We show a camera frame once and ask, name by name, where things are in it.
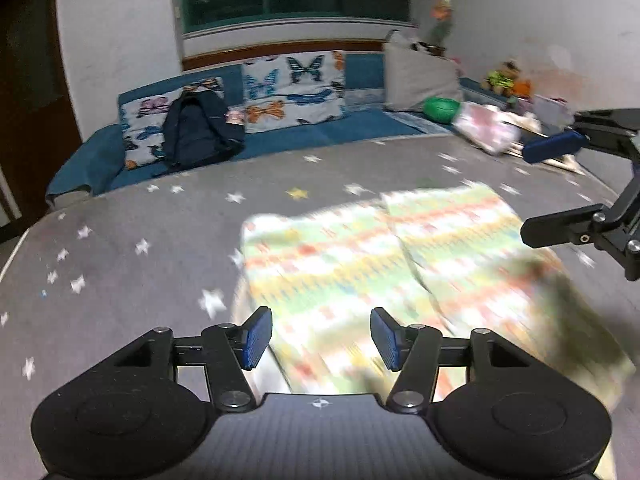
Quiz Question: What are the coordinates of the blue sofa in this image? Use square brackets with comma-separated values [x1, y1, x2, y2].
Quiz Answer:
[45, 52, 501, 208]

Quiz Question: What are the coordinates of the grey star tablecloth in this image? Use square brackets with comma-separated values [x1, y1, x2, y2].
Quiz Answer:
[0, 132, 640, 480]

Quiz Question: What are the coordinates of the large butterfly print cushion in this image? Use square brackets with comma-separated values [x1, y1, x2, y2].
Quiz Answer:
[241, 50, 348, 133]

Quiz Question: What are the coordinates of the green round object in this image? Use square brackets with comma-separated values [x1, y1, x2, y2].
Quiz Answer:
[422, 97, 461, 124]

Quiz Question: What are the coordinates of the green patterned cloth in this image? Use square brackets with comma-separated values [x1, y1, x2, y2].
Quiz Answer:
[239, 182, 638, 411]

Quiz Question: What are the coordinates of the brown teddy bear plush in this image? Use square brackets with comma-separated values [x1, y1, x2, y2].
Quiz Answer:
[481, 60, 523, 95]

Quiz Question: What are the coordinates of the clear plastic storage box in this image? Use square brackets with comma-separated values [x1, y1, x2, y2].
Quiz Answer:
[531, 94, 576, 130]

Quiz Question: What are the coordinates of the panda plush toy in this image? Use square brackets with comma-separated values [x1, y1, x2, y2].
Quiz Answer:
[410, 40, 447, 57]

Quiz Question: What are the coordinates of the white pillow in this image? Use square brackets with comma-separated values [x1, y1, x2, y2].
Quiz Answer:
[382, 30, 465, 113]

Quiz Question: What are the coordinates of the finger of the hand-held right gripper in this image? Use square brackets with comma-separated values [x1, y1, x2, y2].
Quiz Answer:
[521, 160, 640, 281]
[522, 107, 640, 163]

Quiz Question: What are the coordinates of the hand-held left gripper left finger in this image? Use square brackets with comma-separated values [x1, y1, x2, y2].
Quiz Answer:
[87, 306, 273, 411]

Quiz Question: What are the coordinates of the black backpack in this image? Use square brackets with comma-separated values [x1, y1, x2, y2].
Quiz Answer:
[161, 91, 247, 171]

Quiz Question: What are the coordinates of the cream garment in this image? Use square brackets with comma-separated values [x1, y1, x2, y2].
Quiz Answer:
[492, 107, 588, 177]

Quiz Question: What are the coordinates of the small butterfly print cushion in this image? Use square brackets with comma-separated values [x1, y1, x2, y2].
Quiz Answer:
[119, 77, 226, 171]

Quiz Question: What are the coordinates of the colourful pinwheel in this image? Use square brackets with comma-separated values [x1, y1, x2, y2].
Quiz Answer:
[429, 0, 457, 45]

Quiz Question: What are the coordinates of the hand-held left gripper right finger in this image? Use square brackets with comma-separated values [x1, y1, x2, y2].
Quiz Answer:
[370, 307, 553, 411]

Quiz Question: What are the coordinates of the white plastic bag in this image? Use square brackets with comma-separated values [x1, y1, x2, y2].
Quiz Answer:
[452, 102, 522, 155]

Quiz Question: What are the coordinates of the dark wooden door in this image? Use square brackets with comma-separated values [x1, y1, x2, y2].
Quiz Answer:
[0, 0, 83, 243]

